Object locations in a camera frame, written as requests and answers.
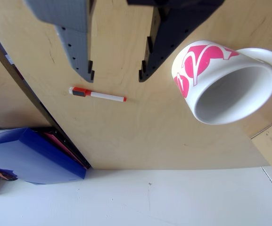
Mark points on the black table edge strip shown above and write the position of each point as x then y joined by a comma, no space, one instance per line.
35,104

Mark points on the red and white marker pen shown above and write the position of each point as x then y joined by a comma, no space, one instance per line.
102,96

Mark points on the white mug with pink print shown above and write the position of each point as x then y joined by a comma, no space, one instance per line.
220,77

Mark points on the pink folder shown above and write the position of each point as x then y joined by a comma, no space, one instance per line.
60,143

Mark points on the blue folder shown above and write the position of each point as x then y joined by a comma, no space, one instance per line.
32,160

